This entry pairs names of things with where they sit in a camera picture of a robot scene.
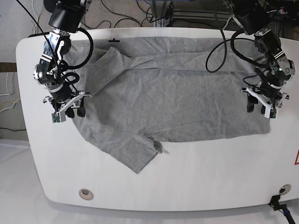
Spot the grey t-shirt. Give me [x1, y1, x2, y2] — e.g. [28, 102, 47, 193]
[73, 37, 270, 173]

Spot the silver table grommet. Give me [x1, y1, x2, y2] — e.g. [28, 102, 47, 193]
[279, 184, 291, 195]

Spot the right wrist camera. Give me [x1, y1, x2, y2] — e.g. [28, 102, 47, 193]
[51, 112, 66, 123]

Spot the white floor cable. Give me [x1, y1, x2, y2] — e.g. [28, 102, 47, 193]
[30, 2, 39, 35]

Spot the black clamp with cable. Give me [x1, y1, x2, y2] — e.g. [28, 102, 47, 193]
[268, 195, 296, 224]

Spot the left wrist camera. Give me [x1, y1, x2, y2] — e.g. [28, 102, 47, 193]
[264, 107, 278, 119]

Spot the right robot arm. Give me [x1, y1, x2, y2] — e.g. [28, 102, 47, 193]
[34, 0, 94, 123]

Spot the red warning triangle sticker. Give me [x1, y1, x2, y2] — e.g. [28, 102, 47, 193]
[294, 150, 299, 165]

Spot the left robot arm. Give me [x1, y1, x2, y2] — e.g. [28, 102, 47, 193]
[223, 0, 295, 119]

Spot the beige table grommet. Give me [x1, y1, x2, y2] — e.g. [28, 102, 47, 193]
[79, 189, 94, 201]

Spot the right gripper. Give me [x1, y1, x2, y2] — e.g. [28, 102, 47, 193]
[43, 91, 91, 118]

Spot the aluminium frame stand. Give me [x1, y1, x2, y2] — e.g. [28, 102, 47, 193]
[149, 0, 173, 27]

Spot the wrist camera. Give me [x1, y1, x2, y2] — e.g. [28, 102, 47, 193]
[51, 112, 66, 123]
[264, 107, 278, 119]

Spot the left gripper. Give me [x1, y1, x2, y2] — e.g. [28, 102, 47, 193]
[241, 88, 290, 113]

